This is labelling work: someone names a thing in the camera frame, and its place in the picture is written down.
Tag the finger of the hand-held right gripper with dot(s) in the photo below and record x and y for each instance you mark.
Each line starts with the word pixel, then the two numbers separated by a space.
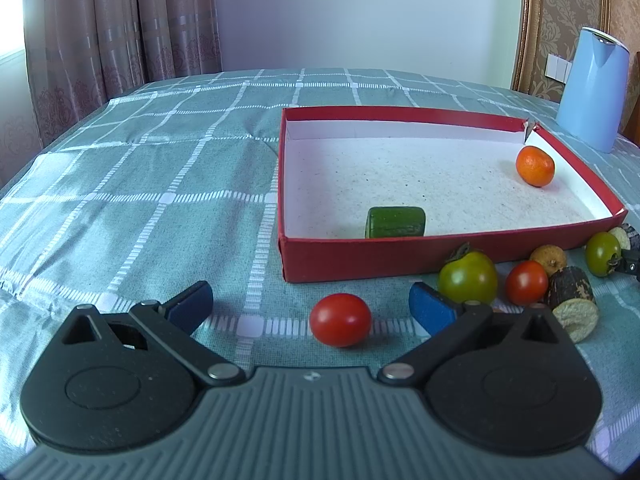
pixel 631 265

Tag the blue electric kettle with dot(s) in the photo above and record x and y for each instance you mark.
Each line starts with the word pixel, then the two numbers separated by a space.
pixel 590 95

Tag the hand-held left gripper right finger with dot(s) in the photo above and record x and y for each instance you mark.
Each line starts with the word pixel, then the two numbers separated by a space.
pixel 429 311

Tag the gold wooden frame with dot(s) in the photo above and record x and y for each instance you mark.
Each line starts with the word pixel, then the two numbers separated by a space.
pixel 531 20

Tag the red cardboard box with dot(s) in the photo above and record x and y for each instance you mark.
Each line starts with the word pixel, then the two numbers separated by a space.
pixel 350 260

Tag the brown patterned curtain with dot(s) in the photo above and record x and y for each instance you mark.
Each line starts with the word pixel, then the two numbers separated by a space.
pixel 115 35

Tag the small green tomato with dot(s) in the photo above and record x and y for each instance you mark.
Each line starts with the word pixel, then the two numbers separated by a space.
pixel 601 252

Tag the red tomato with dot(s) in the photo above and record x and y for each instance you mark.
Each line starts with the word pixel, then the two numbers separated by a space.
pixel 526 283
pixel 340 321

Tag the brown longan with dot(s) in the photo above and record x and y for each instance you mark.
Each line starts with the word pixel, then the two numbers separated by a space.
pixel 548 259

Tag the orange tangerine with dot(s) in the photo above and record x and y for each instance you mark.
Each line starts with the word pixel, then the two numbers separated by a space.
pixel 535 166

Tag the eggplant piece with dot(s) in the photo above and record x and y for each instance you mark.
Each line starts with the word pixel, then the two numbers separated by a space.
pixel 575 310
pixel 626 236

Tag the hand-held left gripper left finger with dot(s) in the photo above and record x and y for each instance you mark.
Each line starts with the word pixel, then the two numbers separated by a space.
pixel 192 306

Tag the white wall switch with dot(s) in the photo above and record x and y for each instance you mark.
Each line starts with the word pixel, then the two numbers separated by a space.
pixel 559 66

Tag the large green tomato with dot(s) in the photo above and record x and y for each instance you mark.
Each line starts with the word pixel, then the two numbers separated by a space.
pixel 470 277

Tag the green cucumber piece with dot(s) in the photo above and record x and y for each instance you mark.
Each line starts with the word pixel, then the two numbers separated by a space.
pixel 395 222

